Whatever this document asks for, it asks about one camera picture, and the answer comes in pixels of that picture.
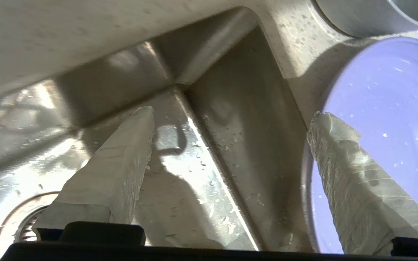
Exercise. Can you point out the lavender plastic plate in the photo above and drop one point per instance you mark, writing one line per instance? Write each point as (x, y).
(394, 108)

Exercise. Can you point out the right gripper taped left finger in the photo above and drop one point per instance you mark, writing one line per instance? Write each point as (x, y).
(111, 181)

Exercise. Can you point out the round metal drain strainer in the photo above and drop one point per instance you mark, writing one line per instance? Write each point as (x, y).
(20, 221)

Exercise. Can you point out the stainless steel sink basin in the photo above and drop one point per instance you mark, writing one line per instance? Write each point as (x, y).
(212, 145)

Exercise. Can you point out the small pale grey-blue cup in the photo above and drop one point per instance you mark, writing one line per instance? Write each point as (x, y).
(376, 14)

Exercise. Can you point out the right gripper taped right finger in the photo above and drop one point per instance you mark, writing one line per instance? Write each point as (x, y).
(361, 192)

